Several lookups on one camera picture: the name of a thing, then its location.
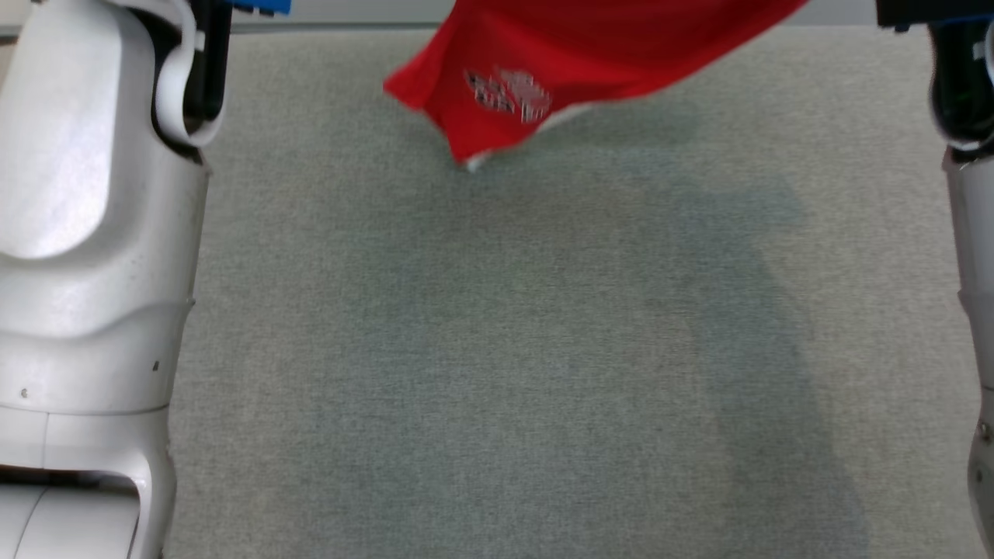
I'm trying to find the red mesh shorts white trim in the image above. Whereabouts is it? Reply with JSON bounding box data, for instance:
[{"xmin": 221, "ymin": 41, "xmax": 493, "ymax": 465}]
[{"xmin": 383, "ymin": 0, "xmax": 808, "ymax": 169}]

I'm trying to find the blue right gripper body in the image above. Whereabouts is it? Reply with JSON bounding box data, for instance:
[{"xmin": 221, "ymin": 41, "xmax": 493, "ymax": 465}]
[{"xmin": 876, "ymin": 0, "xmax": 994, "ymax": 33}]

